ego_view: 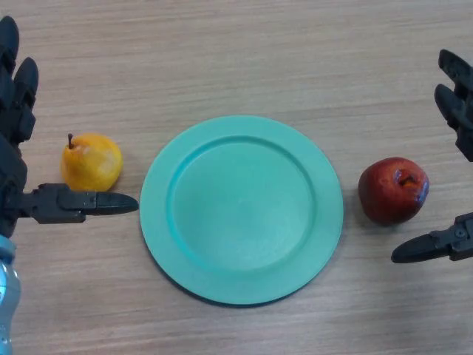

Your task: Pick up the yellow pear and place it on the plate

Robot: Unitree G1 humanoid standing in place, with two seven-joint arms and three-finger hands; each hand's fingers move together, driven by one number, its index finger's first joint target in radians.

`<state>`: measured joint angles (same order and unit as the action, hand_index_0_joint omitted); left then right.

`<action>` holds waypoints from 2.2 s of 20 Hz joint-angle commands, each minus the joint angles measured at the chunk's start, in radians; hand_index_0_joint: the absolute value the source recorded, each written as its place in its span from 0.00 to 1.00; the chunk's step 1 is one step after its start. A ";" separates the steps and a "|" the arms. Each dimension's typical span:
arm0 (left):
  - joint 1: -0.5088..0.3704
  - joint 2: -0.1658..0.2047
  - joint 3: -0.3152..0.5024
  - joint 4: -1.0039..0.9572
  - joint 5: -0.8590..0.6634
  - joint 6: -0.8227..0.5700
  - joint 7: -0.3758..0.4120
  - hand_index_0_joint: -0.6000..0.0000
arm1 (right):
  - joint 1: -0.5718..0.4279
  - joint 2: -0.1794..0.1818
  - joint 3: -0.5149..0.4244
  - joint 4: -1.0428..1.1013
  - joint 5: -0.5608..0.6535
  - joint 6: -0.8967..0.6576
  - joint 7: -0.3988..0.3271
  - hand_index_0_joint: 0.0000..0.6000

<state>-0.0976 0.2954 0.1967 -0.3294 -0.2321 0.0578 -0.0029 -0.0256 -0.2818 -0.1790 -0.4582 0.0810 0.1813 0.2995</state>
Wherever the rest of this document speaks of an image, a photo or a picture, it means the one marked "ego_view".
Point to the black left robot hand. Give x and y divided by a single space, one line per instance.
11 174

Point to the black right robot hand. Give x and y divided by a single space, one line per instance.
425 247

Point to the yellow pear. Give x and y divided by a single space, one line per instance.
92 162

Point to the green round plate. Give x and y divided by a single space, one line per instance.
240 211

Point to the red apple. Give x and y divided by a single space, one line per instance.
388 196

